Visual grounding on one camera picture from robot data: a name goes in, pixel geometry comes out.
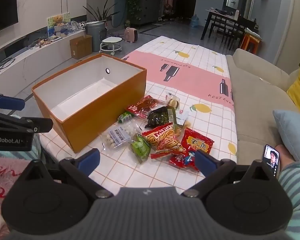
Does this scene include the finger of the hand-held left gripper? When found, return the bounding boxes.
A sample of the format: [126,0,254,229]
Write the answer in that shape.
[0,89,25,111]
[0,110,53,133]

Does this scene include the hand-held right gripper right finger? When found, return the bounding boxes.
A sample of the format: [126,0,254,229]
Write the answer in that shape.
[181,150,274,198]

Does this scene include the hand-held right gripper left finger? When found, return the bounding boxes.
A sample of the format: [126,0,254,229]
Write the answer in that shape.
[27,148,114,199]

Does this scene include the red cartoon snack packet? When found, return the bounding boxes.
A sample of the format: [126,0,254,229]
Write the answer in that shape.
[169,127,215,172]

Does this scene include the orange cardboard storage box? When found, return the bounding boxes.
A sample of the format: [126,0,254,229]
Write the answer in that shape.
[31,53,147,153]

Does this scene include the clear packet of white balls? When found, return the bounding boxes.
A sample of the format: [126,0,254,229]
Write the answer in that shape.
[101,124,143,152]

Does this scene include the red yellow snack-stick packet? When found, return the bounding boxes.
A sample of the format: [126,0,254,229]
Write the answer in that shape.
[142,122,187,159]

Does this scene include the green bean snack packet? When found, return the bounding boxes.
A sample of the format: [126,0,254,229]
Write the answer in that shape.
[129,133,152,164]

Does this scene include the white sachet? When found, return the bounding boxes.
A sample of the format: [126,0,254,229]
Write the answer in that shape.
[176,109,189,127]

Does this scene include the small green snack packet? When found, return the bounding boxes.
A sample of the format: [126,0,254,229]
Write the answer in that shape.
[117,112,135,123]

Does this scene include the black and green snack packet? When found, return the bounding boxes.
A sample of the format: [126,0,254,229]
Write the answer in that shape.
[144,106,177,128]

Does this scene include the small clear round-snack packet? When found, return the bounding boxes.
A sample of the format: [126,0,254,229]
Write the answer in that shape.
[165,92,181,110]

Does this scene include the spicy snack packet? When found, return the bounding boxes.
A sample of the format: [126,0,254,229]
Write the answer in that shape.
[125,95,165,120]

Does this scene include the pink fluffy blanket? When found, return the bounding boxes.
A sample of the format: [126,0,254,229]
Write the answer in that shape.
[0,154,44,233]

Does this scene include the white television console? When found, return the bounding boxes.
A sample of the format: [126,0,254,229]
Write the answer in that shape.
[0,26,89,98]

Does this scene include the smartphone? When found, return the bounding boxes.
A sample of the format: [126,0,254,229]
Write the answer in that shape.
[261,144,282,179]

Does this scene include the small brown toy figures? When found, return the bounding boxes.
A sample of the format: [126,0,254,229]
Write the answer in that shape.
[35,37,52,48]

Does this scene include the printed lemon and bottle tablecloth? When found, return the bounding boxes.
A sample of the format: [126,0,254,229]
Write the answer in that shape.
[39,36,238,195]

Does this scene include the beige sofa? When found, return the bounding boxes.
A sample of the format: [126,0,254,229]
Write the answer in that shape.
[225,48,300,170]

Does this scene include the brown cardboard box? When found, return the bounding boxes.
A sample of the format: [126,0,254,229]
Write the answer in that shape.
[69,34,93,60]

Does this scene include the teddy bear picture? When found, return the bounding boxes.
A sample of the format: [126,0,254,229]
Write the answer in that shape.
[47,12,71,38]

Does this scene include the light blue cushion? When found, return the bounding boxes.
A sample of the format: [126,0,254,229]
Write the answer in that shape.
[272,109,300,162]

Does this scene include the person's right striped pajama leg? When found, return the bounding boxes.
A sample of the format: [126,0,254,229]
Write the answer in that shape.
[276,144,300,240]

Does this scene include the pile of small toys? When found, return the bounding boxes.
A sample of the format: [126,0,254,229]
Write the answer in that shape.
[65,20,88,34]

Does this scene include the grey round bin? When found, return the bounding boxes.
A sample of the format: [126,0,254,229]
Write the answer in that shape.
[86,21,106,53]

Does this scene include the white round wheeled stool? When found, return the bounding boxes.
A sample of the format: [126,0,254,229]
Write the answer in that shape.
[99,37,123,56]

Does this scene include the orange stool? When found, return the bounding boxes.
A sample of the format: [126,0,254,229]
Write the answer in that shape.
[240,31,262,54]

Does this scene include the long-leaf potted plant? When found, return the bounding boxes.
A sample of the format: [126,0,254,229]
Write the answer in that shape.
[82,0,119,23]

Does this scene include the dark dining chair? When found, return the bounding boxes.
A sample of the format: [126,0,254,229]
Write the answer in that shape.
[221,22,245,50]

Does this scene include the dark dining table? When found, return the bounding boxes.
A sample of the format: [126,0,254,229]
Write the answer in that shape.
[201,9,255,40]

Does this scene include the dark drawer cabinet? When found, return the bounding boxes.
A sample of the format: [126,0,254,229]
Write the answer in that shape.
[137,0,163,23]

